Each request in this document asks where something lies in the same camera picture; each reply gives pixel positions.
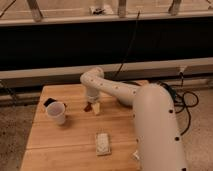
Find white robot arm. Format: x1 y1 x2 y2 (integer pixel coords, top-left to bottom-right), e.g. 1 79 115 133
80 67 189 171

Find white sponge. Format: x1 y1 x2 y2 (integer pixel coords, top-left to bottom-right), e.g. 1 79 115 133
95 133 111 156

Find small black object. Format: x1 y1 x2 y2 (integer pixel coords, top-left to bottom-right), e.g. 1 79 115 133
43 98 56 107

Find wooden table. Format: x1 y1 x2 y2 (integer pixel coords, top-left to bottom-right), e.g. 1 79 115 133
21 84 141 171

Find black floor cables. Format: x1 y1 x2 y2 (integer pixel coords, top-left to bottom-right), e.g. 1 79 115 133
156 71 200 137

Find black hanging cable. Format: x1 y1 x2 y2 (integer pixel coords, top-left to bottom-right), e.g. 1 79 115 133
111 9 141 81

